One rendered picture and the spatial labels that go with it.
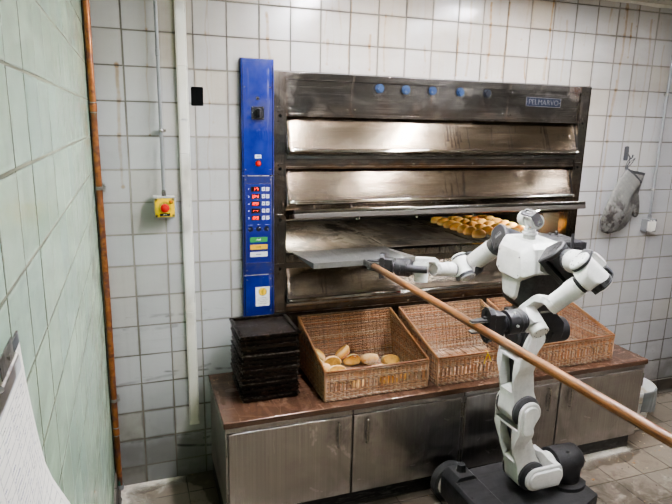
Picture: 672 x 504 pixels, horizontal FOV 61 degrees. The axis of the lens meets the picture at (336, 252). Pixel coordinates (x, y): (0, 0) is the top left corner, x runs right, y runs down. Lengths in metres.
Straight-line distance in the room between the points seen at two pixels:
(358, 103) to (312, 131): 0.29
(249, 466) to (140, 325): 0.87
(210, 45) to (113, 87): 0.48
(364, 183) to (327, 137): 0.32
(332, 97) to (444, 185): 0.81
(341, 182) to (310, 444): 1.32
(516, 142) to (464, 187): 0.41
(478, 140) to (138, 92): 1.81
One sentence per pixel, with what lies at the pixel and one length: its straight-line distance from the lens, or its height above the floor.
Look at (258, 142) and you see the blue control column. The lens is 2.85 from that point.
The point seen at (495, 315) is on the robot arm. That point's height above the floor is 1.23.
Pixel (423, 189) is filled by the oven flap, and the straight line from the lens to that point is 3.21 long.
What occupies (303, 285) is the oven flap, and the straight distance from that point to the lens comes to 3.06.
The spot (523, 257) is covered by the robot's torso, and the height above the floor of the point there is 1.35.
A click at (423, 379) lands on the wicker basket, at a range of 2.95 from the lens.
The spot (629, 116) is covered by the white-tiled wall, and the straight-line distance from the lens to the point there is 4.06.
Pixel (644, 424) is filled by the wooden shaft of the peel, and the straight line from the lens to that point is 1.57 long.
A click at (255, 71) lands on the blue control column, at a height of 2.09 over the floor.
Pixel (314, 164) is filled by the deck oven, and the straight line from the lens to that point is 2.96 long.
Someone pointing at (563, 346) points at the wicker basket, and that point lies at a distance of 3.38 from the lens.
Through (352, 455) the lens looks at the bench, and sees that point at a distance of 2.91.
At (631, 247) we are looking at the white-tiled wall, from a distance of 4.25.
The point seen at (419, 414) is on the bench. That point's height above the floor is 0.47.
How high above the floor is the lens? 1.87
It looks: 13 degrees down
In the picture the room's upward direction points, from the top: 1 degrees clockwise
